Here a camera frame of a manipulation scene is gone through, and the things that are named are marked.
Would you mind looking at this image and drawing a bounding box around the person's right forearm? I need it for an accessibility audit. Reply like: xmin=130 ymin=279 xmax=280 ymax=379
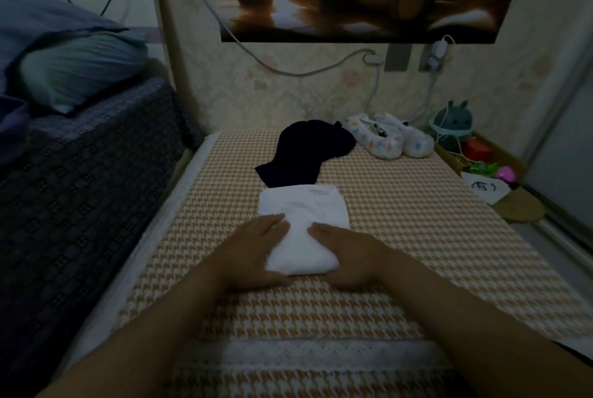
xmin=375 ymin=254 xmax=593 ymax=398

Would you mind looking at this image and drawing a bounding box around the grey wall socket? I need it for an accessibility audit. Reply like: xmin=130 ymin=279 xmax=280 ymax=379
xmin=384 ymin=43 xmax=411 ymax=73

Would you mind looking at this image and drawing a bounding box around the green toy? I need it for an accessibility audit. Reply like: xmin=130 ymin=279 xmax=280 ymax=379
xmin=466 ymin=161 xmax=500 ymax=179

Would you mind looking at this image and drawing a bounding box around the person's left hand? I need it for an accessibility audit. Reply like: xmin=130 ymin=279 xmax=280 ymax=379
xmin=208 ymin=213 xmax=293 ymax=292

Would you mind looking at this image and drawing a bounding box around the person's right hand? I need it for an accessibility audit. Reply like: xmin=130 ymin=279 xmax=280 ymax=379
xmin=308 ymin=221 xmax=395 ymax=292

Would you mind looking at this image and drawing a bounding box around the red toy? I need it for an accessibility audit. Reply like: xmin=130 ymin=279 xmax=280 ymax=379
xmin=463 ymin=138 xmax=495 ymax=165

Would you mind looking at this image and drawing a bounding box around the long white cable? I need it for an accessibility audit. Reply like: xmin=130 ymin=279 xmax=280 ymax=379
xmin=171 ymin=0 xmax=383 ymax=78

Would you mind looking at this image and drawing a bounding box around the wooden bedside tray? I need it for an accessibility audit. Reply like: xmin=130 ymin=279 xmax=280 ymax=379
xmin=435 ymin=134 xmax=548 ymax=224

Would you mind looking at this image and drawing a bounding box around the person's left forearm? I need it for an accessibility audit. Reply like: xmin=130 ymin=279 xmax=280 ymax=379
xmin=37 ymin=268 xmax=244 ymax=398

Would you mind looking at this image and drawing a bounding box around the black tree print t-shirt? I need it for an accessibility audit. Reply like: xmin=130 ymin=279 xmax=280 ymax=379
xmin=254 ymin=119 xmax=358 ymax=189

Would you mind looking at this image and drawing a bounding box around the thin white charger cable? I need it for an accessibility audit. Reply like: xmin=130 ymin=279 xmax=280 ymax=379
xmin=408 ymin=69 xmax=450 ymax=130

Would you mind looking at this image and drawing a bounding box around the teal round bunny lamp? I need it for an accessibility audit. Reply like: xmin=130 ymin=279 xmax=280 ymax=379
xmin=428 ymin=101 xmax=474 ymax=141

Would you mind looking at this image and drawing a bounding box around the white charger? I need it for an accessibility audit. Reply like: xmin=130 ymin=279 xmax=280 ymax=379
xmin=427 ymin=38 xmax=450 ymax=73

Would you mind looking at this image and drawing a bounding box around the blue pillow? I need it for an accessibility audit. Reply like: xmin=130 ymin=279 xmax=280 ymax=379
xmin=0 ymin=0 xmax=131 ymax=70

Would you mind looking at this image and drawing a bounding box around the white printed card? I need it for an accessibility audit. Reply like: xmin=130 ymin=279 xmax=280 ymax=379
xmin=460 ymin=171 xmax=513 ymax=206

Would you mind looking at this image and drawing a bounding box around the blue folded blanket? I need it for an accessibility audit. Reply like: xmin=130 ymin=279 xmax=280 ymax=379
xmin=0 ymin=97 xmax=31 ymax=172

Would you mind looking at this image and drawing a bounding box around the grey sliding door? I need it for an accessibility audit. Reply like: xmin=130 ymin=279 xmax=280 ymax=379
xmin=523 ymin=50 xmax=593 ymax=265

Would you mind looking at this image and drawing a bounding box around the grey-green pillow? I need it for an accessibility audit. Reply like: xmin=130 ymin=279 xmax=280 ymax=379
xmin=14 ymin=32 xmax=149 ymax=116

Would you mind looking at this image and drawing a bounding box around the dark patterned bed cover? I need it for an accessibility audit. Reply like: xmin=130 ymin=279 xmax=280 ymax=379
xmin=0 ymin=76 xmax=200 ymax=398

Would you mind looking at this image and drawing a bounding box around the white polo shirt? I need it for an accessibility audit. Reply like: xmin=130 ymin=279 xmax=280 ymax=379
xmin=258 ymin=184 xmax=351 ymax=276

